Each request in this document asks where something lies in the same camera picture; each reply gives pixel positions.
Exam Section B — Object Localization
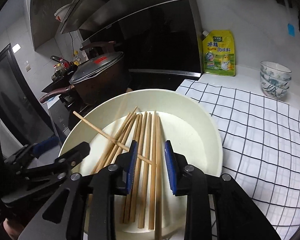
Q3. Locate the glass pot lid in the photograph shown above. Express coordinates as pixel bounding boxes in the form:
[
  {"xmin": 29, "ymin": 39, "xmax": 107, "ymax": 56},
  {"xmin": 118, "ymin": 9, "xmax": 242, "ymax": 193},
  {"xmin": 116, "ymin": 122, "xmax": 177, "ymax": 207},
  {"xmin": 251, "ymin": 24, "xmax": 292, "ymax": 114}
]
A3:
[{"xmin": 69, "ymin": 51, "xmax": 125, "ymax": 84}]

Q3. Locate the bundle of wooden chopsticks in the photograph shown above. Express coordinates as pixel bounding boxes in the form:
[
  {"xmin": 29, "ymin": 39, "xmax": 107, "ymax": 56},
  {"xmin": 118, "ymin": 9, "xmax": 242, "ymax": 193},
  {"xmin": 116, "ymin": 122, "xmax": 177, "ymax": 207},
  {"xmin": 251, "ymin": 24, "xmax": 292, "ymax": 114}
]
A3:
[{"xmin": 90, "ymin": 106, "xmax": 163, "ymax": 240}]

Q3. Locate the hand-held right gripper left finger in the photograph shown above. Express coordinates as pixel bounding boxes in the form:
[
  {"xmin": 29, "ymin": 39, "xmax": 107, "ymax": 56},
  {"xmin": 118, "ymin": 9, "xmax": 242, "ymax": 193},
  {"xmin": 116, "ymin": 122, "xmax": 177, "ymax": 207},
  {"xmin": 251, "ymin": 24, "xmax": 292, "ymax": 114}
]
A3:
[{"xmin": 17, "ymin": 140, "xmax": 138, "ymax": 240}]

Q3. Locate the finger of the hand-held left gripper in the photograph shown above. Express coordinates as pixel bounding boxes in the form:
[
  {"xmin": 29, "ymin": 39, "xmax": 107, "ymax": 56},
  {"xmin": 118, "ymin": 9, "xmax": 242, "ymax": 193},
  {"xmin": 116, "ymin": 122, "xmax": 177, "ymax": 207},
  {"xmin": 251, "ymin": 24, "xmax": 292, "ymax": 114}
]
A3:
[
  {"xmin": 20, "ymin": 141, "xmax": 90, "ymax": 183},
  {"xmin": 5, "ymin": 136, "xmax": 59, "ymax": 165}
]

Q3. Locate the white black checked cloth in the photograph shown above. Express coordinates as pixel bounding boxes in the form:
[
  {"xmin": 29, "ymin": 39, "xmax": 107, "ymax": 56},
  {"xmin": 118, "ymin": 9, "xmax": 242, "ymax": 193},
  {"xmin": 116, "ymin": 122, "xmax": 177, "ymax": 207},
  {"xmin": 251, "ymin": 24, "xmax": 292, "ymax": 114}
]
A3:
[{"xmin": 175, "ymin": 79, "xmax": 300, "ymax": 230}]

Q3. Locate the white bowl red print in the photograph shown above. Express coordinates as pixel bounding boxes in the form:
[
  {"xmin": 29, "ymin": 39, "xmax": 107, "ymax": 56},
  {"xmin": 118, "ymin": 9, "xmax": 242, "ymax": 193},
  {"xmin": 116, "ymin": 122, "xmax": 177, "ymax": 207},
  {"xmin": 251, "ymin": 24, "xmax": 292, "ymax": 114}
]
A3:
[{"xmin": 55, "ymin": 4, "xmax": 73, "ymax": 22}]

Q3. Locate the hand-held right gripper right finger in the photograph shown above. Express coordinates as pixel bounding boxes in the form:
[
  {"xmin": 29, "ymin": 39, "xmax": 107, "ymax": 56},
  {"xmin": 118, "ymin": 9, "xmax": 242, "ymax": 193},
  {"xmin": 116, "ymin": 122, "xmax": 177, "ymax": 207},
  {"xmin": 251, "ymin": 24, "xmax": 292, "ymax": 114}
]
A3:
[{"xmin": 164, "ymin": 140, "xmax": 282, "ymax": 240}]

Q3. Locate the person's left hand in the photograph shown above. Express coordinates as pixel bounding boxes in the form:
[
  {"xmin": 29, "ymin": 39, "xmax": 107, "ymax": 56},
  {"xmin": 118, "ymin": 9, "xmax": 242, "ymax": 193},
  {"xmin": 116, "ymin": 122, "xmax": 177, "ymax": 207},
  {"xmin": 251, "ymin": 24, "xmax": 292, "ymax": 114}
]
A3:
[{"xmin": 4, "ymin": 217, "xmax": 23, "ymax": 240}]

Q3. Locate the single wooden chopstick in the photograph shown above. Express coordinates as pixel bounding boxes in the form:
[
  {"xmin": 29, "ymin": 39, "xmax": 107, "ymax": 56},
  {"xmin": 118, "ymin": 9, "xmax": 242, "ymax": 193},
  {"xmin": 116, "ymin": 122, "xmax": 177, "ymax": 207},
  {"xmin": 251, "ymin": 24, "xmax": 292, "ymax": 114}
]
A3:
[{"xmin": 73, "ymin": 111, "xmax": 157, "ymax": 167}]

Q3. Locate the brown cooking pot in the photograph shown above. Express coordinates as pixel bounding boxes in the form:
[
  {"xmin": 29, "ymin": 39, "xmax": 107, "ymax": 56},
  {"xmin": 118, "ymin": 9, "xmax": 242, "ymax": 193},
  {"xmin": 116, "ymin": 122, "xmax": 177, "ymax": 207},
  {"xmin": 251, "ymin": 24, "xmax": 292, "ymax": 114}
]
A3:
[{"xmin": 40, "ymin": 55, "xmax": 130, "ymax": 105}]

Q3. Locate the blue floral ceramic bowl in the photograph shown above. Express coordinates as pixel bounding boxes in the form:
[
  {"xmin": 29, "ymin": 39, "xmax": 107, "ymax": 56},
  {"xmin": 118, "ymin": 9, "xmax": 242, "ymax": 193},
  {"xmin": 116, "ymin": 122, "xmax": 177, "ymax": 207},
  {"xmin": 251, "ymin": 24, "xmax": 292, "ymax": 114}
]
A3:
[
  {"xmin": 260, "ymin": 74, "xmax": 292, "ymax": 90},
  {"xmin": 261, "ymin": 83, "xmax": 289, "ymax": 99},
  {"xmin": 260, "ymin": 61, "xmax": 292, "ymax": 81}
]

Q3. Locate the cream round basin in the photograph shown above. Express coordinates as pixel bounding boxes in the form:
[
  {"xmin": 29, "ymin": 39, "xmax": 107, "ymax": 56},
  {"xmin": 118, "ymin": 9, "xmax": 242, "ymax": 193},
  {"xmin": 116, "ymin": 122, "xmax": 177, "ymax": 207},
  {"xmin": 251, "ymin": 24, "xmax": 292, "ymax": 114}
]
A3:
[{"xmin": 58, "ymin": 89, "xmax": 224, "ymax": 240}]

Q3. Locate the black range hood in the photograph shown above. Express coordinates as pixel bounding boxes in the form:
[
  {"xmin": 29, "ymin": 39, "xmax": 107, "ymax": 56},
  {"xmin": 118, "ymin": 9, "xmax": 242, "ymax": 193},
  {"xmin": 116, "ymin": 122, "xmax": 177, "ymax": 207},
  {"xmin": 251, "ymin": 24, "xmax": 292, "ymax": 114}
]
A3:
[{"xmin": 30, "ymin": 0, "xmax": 203, "ymax": 78}]

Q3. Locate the yellow seasoning pouch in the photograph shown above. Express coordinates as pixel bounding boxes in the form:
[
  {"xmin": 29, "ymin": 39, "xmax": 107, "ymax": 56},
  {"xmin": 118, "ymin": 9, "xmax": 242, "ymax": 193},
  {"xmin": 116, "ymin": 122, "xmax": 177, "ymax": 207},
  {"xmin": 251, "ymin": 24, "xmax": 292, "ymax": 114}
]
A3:
[{"xmin": 202, "ymin": 30, "xmax": 237, "ymax": 77}]

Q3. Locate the row of condiment bottles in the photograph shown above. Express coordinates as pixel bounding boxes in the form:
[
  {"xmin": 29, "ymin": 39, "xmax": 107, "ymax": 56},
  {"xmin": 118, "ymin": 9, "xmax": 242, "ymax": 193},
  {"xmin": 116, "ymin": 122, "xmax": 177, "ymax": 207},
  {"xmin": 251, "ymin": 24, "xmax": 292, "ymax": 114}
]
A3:
[{"xmin": 52, "ymin": 51, "xmax": 82, "ymax": 79}]

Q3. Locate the dark glass door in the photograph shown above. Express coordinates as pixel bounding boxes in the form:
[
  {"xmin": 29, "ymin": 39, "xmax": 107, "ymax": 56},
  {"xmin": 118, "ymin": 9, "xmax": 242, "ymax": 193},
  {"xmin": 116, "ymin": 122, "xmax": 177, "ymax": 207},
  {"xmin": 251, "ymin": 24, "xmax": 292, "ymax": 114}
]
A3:
[{"xmin": 0, "ymin": 44, "xmax": 54, "ymax": 145}]

